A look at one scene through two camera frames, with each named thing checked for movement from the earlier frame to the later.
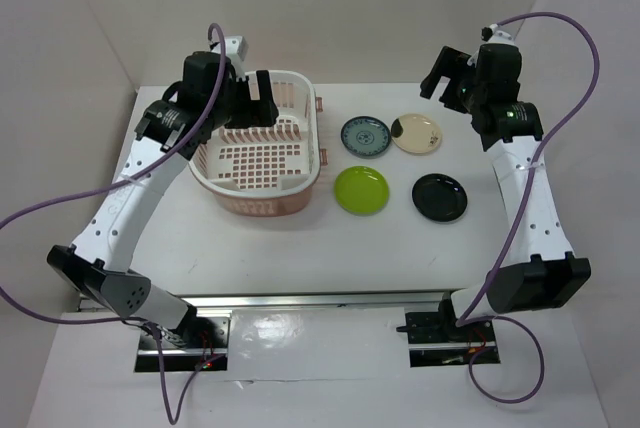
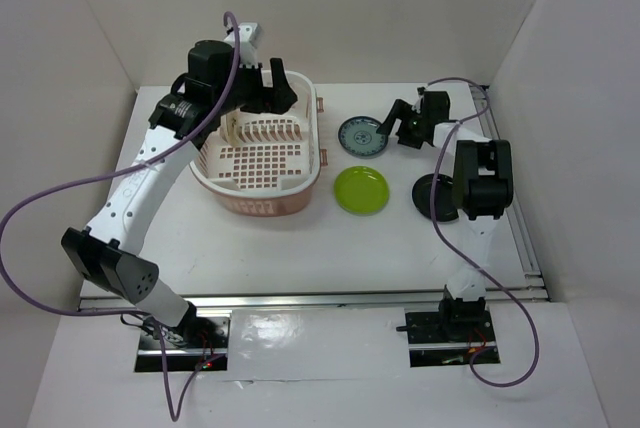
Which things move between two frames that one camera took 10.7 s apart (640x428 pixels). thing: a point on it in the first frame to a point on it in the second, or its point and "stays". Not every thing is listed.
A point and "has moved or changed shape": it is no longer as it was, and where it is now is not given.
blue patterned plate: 366,136 stays
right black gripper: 453,64 to 401,110
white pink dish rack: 267,171 stays
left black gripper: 259,113 to 275,99
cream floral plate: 421,134 has moved or changed shape
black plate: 439,197 stays
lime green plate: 361,191 stays
